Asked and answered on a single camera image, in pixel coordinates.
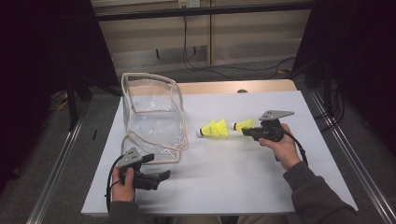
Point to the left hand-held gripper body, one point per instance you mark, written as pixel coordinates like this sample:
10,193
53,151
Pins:
130,158

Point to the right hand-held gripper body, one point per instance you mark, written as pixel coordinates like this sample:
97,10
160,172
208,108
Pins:
271,132

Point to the clear bag with beige trim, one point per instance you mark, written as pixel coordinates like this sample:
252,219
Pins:
149,124

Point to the person's right hand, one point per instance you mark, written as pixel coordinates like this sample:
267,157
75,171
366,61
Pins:
285,152

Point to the person's left hand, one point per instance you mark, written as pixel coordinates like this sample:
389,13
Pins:
123,193

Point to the small dark round knob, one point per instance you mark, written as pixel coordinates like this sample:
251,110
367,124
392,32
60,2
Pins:
242,91

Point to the small black floor object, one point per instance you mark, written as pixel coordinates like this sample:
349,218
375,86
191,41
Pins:
95,134

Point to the black stand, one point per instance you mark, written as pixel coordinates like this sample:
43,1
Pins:
72,105
327,93

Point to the black curtain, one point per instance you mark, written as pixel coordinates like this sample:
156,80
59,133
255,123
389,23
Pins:
367,46
37,46

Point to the black horizontal bar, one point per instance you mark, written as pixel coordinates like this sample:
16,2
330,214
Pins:
202,11

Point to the white power outlet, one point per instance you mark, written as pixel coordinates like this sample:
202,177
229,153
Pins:
188,3

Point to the metal floor rail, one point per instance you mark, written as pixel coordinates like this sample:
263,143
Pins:
358,161
53,183

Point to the black wall clip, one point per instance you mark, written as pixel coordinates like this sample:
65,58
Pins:
158,54

